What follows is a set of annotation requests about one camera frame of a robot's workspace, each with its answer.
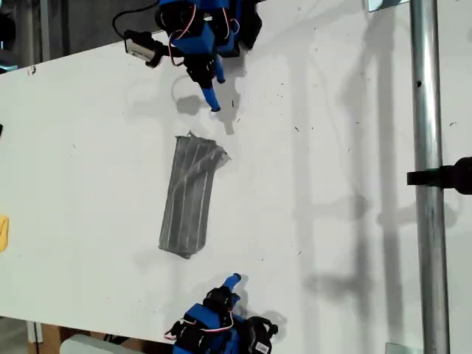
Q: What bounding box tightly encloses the grey striped towel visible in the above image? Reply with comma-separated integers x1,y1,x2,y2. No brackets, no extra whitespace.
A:
157,130,233,260

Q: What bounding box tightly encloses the white plastic box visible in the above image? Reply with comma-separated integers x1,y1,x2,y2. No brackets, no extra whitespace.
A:
60,333,125,354

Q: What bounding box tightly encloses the yellow object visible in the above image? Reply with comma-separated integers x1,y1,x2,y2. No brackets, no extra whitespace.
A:
0,215,10,254

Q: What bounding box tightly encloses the black clamp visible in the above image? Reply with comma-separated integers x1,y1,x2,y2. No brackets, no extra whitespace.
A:
406,156,472,195

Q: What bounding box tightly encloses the short black camera stalk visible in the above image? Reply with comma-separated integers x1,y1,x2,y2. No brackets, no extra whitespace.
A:
161,43,186,68

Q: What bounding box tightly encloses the black camera box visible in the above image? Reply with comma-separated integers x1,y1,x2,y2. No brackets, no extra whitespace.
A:
123,29,165,70
246,315,280,354

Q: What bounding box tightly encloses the black camera cable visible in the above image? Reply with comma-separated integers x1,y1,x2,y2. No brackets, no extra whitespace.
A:
111,0,160,38

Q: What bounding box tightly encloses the steel post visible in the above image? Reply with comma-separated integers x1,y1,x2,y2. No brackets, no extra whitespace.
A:
408,0,453,354

